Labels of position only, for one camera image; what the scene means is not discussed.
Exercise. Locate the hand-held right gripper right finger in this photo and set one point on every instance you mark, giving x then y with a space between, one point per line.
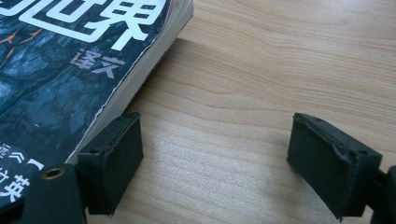
330 165

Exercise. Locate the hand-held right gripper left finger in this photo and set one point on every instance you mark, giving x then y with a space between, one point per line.
112 165

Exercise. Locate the dark blue rock cover magazine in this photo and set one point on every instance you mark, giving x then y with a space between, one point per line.
62 93

